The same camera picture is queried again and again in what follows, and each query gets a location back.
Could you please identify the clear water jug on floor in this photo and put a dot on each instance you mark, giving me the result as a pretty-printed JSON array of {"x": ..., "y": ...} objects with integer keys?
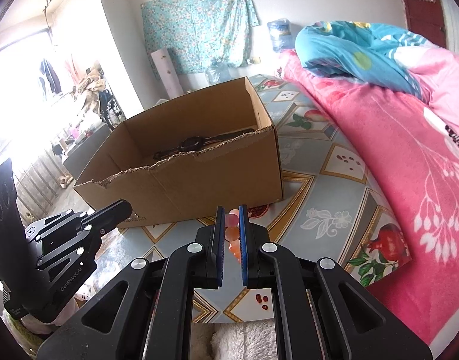
[{"x": 217, "y": 72}]

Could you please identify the black wrist watch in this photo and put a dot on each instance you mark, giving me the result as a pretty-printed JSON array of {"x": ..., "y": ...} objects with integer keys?
[{"x": 195, "y": 143}]

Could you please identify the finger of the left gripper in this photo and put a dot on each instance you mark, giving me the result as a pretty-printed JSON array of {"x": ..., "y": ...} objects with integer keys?
[{"x": 105, "y": 220}]

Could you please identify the blue patterned quilt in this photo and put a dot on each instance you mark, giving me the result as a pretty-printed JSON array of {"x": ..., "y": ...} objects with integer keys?
[{"x": 364, "y": 51}]

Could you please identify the dark red door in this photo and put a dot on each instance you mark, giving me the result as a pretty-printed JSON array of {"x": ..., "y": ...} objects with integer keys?
[{"x": 425, "y": 17}]

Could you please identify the brown cardboard box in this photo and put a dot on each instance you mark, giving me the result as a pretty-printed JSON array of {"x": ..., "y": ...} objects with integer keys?
[{"x": 245, "y": 170}]

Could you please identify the pink floral blanket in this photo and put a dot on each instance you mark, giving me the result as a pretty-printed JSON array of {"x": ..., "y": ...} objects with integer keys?
[{"x": 417, "y": 166}]

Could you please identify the pile of clothes on chair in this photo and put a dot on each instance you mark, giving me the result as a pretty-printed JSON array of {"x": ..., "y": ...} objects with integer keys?
[{"x": 91, "y": 92}]

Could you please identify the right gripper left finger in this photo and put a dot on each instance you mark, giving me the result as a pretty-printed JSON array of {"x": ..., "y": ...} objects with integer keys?
[{"x": 145, "y": 312}]

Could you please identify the rolled pink mat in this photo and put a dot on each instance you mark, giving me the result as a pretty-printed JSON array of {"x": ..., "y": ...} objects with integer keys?
[{"x": 167, "y": 73}]

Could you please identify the fruit pattern tablecloth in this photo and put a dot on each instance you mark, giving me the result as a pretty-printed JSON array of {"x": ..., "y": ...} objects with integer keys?
[{"x": 332, "y": 206}]

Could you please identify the white gloved left hand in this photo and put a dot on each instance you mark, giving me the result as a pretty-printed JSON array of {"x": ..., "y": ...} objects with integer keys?
[{"x": 40, "y": 328}]

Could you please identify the floral teal wall cloth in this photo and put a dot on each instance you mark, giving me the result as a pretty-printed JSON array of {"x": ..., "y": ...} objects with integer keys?
[{"x": 194, "y": 32}]

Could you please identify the grey low cabinet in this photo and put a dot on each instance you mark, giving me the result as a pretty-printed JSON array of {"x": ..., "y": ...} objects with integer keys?
[{"x": 78, "y": 156}]

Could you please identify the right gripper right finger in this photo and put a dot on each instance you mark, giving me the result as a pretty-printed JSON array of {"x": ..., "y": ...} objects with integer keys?
[{"x": 320, "y": 311}]

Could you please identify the blue water jug on dispenser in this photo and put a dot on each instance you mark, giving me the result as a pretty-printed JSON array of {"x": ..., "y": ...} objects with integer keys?
[{"x": 280, "y": 34}]

